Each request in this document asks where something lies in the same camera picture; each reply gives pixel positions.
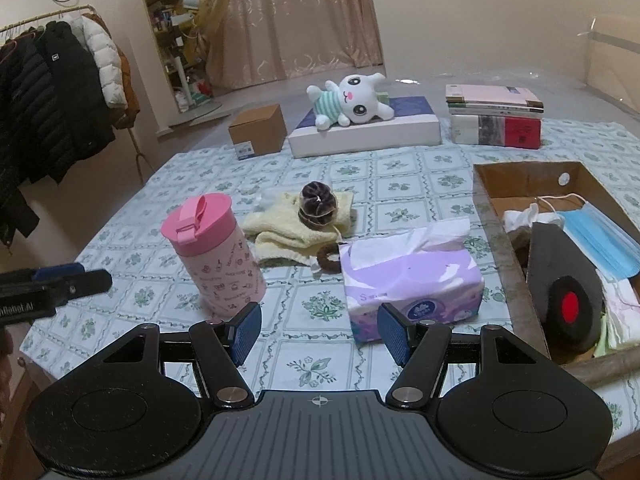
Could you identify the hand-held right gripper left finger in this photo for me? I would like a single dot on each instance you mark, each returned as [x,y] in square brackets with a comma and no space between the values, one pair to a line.
[246,332]

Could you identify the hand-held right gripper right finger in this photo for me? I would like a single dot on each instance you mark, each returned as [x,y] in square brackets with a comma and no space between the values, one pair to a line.
[395,332]

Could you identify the standing fan yellow plastic cover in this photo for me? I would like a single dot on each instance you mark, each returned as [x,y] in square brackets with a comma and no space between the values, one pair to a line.
[215,7]

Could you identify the black puffer jacket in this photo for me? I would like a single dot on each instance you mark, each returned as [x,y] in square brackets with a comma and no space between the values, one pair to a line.
[25,140]

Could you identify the small green box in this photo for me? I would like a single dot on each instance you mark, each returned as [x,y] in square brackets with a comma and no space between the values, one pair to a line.
[383,98]

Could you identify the thin white book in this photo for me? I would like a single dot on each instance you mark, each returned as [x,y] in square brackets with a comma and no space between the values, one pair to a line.
[495,109]

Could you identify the purple tissue pack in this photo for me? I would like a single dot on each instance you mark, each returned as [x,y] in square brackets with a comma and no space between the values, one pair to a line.
[415,280]

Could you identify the dark brown scrunchie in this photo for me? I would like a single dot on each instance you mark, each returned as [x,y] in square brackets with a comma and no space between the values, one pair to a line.
[317,202]

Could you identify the brown jacket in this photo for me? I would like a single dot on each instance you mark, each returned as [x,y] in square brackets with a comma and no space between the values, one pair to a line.
[127,95]

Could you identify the plastic-wrapped bed headboard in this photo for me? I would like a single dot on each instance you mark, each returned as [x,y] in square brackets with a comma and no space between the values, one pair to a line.
[615,60]

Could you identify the white puffer jacket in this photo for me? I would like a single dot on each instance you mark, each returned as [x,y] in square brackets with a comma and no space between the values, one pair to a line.
[105,60]

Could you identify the light green cloth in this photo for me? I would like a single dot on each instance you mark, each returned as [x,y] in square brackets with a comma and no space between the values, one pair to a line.
[606,337]

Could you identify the white bunny plush toy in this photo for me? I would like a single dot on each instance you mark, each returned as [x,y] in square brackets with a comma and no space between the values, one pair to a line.
[352,100]

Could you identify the beige curtain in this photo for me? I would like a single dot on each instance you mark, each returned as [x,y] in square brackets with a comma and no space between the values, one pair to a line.
[300,15]

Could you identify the white flat box blue top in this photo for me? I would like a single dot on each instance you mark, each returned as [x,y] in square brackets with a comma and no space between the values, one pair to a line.
[370,135]

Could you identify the small pink white tissue packet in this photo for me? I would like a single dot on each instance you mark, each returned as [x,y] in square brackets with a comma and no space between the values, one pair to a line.
[622,305]

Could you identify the metal clothes rack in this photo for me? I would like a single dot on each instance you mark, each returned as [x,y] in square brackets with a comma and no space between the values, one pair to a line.
[135,150]

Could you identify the black jacket white logo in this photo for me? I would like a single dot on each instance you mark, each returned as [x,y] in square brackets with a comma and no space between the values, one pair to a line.
[75,95]

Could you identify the white face mask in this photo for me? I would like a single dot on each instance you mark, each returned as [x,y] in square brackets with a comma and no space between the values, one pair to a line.
[530,217]

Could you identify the black eye mask red circle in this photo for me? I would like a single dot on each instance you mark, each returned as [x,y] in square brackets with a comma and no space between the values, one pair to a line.
[562,280]

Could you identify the pink lidded cup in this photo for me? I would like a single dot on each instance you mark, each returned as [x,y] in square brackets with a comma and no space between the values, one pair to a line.
[220,265]

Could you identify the blue face mask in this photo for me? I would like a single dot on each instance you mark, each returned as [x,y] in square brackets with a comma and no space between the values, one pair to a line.
[600,240]

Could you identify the grey mattress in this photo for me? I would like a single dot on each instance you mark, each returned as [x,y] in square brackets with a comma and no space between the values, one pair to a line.
[575,95]

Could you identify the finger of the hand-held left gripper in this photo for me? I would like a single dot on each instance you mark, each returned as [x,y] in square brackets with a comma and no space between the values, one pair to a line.
[85,282]
[55,272]

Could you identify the small brown cardboard box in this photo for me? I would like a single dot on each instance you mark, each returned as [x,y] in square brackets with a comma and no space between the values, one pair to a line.
[260,132]

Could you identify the clear plastic wrapper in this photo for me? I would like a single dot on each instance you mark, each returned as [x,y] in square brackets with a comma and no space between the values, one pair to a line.
[264,203]

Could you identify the brown cardboard tray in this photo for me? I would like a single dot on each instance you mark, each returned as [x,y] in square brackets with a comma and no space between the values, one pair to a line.
[505,270]

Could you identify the pink cover book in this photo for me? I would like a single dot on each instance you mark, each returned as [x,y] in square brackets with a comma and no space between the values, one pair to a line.
[495,94]

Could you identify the yellow towel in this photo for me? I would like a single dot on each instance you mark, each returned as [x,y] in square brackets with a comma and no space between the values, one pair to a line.
[280,230]

